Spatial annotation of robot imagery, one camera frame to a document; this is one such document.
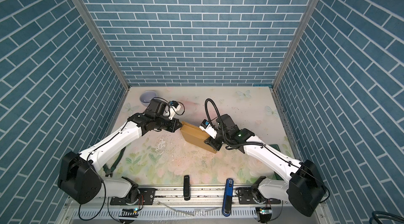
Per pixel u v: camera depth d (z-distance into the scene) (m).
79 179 0.40
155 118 0.63
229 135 0.61
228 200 0.72
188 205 0.72
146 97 1.08
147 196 0.74
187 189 0.76
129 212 0.72
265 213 0.74
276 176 0.80
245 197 0.74
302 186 0.39
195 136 0.79
